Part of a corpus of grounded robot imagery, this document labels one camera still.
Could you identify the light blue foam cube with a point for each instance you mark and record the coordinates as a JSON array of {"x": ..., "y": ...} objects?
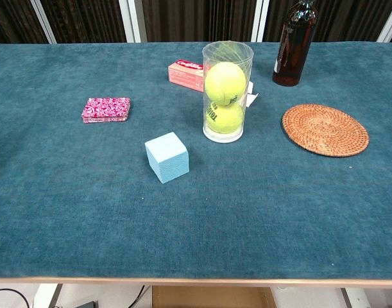
[{"x": 167, "y": 160}]

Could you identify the white frame post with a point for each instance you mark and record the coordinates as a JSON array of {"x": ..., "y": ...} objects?
[
  {"x": 133, "y": 22},
  {"x": 388, "y": 32},
  {"x": 259, "y": 22},
  {"x": 44, "y": 22}
]

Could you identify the round woven rattan coaster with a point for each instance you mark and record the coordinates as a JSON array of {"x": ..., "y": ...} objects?
[{"x": 325, "y": 130}]

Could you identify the clear plastic ball canister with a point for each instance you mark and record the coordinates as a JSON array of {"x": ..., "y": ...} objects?
[{"x": 227, "y": 48}]

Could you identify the teal velvet table cloth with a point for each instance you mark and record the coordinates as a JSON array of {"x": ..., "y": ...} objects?
[{"x": 195, "y": 218}]

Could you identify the pink patterned card stack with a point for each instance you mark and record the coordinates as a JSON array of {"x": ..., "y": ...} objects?
[{"x": 106, "y": 107}]

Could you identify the pink toothpaste box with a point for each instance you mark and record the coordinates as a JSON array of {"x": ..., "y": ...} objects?
[{"x": 184, "y": 75}]

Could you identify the brown glass bottle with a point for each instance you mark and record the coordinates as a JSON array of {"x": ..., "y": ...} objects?
[{"x": 293, "y": 48}]

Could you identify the dark pleated curtain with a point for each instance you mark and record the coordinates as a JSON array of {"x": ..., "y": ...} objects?
[{"x": 86, "y": 19}]

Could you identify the cardboard box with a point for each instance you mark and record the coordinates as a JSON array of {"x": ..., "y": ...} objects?
[{"x": 211, "y": 296}]

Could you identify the white table leg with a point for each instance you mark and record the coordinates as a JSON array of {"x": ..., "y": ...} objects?
[
  {"x": 46, "y": 296},
  {"x": 357, "y": 298}
]

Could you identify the grey floor device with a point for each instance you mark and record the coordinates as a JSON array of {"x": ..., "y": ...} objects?
[{"x": 86, "y": 304}]

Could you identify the yellow tennis ball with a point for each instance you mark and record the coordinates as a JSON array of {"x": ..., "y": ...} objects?
[
  {"x": 225, "y": 83},
  {"x": 226, "y": 120}
]

